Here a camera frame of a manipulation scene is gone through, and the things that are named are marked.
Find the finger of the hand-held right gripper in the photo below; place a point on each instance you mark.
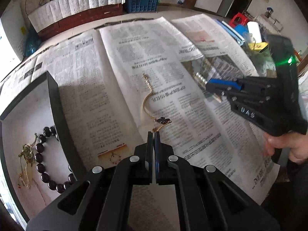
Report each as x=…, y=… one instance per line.
x=223, y=81
x=214, y=89

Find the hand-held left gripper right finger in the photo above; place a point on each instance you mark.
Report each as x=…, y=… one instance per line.
x=157, y=149

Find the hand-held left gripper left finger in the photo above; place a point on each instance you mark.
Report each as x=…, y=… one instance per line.
x=142, y=163

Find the red bead pearl hairpin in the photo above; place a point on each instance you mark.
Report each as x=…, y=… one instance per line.
x=201, y=77

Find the gold tassel ornament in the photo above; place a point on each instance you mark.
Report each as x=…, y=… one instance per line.
x=26, y=149

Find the black jewelry box white lining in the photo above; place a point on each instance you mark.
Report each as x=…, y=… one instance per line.
x=21, y=115

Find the person's right hand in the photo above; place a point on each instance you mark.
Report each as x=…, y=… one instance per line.
x=298, y=146

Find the clear plastic bag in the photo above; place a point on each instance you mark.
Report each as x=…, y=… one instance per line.
x=259, y=60

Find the yellow small packet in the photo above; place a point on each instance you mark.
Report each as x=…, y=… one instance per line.
x=258, y=46

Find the stack of slim cases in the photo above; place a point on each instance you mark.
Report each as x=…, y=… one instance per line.
x=231, y=30

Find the blue small box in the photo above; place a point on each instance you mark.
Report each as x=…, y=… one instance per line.
x=241, y=29

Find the white bottle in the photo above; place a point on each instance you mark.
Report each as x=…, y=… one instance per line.
x=254, y=30

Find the red plastic stool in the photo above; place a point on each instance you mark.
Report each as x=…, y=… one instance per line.
x=238, y=18

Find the grey metal fixture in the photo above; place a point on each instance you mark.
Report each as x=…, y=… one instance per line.
x=270, y=15

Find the newspaper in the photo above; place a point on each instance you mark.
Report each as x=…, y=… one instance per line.
x=96, y=89

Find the brown wooden bench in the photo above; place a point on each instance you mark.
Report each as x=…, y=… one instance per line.
x=79, y=19

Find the blue plastic bag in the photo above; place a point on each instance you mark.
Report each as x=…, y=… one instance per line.
x=31, y=43

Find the white pleated cloth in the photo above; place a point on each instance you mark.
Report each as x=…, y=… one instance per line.
x=72, y=2

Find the white chest freezer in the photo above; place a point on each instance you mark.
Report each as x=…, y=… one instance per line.
x=9, y=45

